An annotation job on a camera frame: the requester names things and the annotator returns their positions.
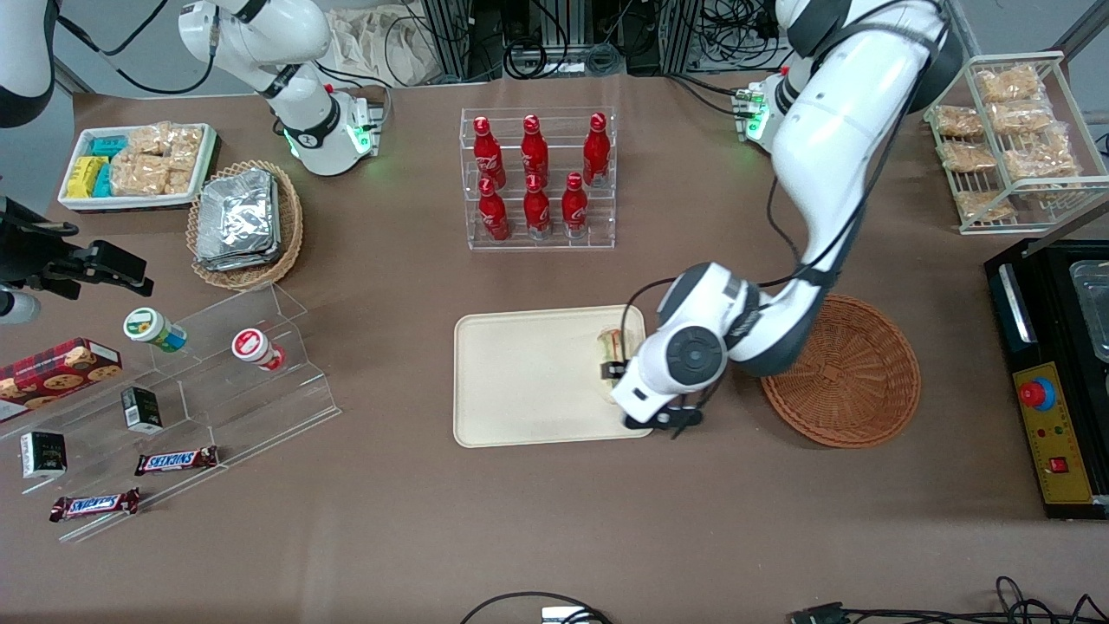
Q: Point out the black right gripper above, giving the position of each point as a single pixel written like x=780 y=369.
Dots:
x=33 y=253

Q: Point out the triangle sandwich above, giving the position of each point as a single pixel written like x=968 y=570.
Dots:
x=611 y=345

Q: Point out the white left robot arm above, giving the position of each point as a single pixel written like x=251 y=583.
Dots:
x=832 y=130

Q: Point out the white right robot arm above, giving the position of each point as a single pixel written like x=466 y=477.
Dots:
x=260 y=35

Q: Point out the white rectangular snack tray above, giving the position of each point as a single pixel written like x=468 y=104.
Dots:
x=130 y=203

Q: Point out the cream plastic tray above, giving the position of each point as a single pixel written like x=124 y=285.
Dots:
x=537 y=381

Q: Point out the oval tan wicker basket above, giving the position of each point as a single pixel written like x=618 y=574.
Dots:
x=291 y=234

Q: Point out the round brown wicker basket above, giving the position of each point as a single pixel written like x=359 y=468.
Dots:
x=858 y=381

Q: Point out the green-lid white cup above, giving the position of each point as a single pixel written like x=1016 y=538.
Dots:
x=152 y=328

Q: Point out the teal snack packet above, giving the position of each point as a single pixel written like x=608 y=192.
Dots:
x=103 y=182
x=108 y=146

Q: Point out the clear bag of rice crackers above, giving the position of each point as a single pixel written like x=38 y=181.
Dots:
x=139 y=175
x=149 y=139
x=186 y=146
x=179 y=180

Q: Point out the yellow snack packet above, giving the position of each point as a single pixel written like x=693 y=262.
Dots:
x=85 y=178

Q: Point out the silver foil pack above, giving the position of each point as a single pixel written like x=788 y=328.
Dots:
x=234 y=212
x=277 y=243

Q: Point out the red tartan cookie box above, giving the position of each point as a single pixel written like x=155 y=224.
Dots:
x=56 y=373

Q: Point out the small black carton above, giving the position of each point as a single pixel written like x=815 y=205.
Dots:
x=43 y=455
x=141 y=409

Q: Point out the red-lid white cup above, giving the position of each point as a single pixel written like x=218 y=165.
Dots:
x=254 y=347

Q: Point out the red cola bottle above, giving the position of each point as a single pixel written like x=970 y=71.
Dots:
x=537 y=212
x=488 y=152
x=494 y=215
x=535 y=149
x=596 y=152
x=574 y=210

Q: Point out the clear acrylic step stand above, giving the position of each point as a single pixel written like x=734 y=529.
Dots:
x=260 y=407

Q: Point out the brown Snickers bar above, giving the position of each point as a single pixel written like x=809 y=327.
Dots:
x=94 y=504
x=176 y=460

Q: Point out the white plug connector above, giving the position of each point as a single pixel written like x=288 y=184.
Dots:
x=567 y=615

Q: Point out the clear acrylic bottle rack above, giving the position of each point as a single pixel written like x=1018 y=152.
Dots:
x=559 y=121

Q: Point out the black plug connector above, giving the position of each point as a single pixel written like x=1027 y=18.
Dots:
x=816 y=614

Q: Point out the clear bag of fried snacks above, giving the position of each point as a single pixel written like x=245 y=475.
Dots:
x=1021 y=117
x=959 y=121
x=986 y=206
x=966 y=157
x=1009 y=84
x=1040 y=160

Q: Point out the red emergency stop button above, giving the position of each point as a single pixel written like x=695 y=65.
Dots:
x=1036 y=394

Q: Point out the black machine with yellow panel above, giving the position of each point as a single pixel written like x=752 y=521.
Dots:
x=1053 y=342

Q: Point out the silver metal pan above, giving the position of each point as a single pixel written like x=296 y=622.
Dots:
x=1093 y=312

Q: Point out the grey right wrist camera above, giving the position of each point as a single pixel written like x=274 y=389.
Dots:
x=17 y=308

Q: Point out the aluminium frame post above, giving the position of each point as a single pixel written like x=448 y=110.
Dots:
x=680 y=35
x=446 y=35

